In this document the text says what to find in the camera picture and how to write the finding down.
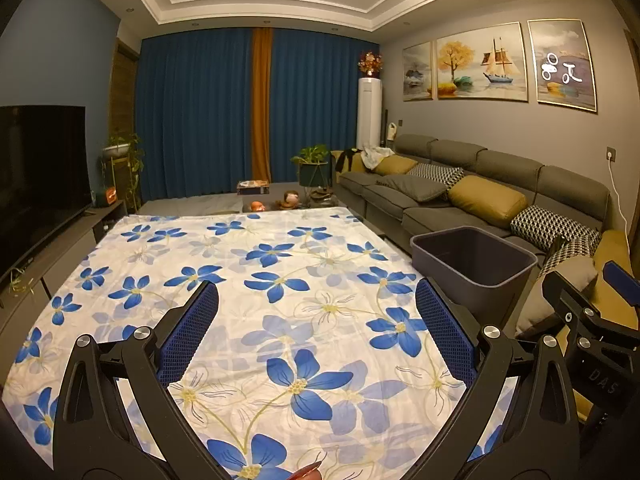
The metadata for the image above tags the black and white patterned cushion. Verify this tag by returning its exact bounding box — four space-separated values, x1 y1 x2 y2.
537 237 597 276
407 162 466 188
510 205 601 246

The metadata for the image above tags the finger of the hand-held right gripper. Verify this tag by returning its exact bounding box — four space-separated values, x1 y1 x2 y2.
542 270 603 331
602 261 640 306

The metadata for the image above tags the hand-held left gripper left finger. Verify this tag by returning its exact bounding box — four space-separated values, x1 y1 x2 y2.
52 280 221 480

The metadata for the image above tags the dark television stand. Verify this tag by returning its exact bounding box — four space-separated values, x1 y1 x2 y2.
0 200 127 312

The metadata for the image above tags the trailing plant on stand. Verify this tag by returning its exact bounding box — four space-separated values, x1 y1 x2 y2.
101 132 146 212

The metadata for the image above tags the green plant in dark pot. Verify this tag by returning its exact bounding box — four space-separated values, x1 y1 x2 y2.
291 145 332 197

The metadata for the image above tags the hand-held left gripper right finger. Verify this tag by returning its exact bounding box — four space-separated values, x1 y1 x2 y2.
415 277 583 480

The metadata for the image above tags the narrow landscape painting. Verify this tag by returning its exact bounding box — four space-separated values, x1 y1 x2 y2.
402 41 435 102

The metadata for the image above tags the grey sectional sofa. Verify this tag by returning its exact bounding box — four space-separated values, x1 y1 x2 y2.
332 134 627 341

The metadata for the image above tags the black television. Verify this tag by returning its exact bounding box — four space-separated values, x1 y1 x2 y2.
0 106 94 277

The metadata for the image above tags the large yellow sofa cushion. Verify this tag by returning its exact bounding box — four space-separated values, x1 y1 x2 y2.
592 230 640 322

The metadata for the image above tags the glossy framed painting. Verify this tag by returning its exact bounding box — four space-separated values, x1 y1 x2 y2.
527 19 599 113

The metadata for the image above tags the white cable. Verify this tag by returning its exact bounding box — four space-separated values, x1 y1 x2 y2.
609 159 630 234

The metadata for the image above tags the dark grey cushion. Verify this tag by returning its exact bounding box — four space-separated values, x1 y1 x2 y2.
375 174 448 203

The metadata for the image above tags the grey plastic bin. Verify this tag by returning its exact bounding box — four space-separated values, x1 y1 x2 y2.
410 226 539 317

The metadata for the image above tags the blue curtain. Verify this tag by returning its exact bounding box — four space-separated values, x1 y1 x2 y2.
135 30 256 202
270 30 381 184

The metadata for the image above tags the white clothing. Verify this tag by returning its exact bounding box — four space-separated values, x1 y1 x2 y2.
361 147 396 169

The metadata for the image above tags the white standing air conditioner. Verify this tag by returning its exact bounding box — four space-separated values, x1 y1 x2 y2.
356 77 384 154

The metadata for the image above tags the tree and sailboat painting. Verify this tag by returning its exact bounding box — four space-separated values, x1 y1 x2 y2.
436 22 531 102

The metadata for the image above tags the long yellow cushion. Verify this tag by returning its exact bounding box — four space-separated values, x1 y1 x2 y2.
447 175 530 216

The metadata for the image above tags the blue floral white tablecloth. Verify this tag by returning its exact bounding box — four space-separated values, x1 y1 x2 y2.
0 207 507 480

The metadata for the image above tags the small yellow cushion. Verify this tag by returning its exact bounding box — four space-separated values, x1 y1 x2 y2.
375 155 418 177

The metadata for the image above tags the black clothing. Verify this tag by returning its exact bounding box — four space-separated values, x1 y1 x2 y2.
334 149 363 174

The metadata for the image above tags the orange curtain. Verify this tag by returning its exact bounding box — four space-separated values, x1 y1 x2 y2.
250 27 274 184

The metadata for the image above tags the red and gold flower ornament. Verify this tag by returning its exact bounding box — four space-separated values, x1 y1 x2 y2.
357 51 383 78

